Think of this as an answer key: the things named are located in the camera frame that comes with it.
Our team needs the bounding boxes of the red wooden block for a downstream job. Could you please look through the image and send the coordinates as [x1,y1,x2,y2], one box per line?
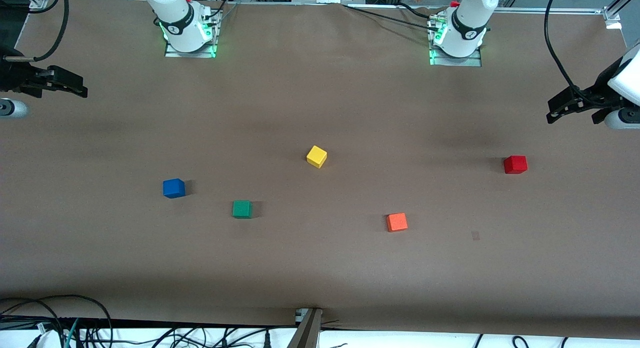
[503,155,528,175]

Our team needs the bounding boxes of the blue wooden block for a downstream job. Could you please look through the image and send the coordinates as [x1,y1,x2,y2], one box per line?
[162,178,186,199]

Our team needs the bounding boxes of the orange wooden block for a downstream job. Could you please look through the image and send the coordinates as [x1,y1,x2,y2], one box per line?
[386,212,409,233]

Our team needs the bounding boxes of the yellow wooden block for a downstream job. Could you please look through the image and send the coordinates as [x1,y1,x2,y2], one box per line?
[306,145,328,169]

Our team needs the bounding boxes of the aluminium profile bar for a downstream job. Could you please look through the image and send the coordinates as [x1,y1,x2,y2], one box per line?
[287,308,324,348]

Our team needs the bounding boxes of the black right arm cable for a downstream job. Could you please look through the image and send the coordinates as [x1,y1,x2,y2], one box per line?
[31,0,70,63]

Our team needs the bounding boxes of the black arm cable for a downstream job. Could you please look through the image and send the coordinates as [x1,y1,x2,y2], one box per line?
[544,0,603,107]
[31,0,70,63]

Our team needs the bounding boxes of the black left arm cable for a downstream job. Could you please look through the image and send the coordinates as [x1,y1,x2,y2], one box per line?
[544,0,603,107]

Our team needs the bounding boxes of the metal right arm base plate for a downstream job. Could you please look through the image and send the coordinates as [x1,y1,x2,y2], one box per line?
[164,8,221,59]

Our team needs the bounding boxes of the black table cable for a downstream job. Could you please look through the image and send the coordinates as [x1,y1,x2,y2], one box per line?
[342,3,439,32]

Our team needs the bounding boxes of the black looped floor cable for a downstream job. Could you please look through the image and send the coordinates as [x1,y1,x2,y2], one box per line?
[0,294,114,348]

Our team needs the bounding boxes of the teal cable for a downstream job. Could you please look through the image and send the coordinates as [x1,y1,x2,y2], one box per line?
[63,317,81,348]

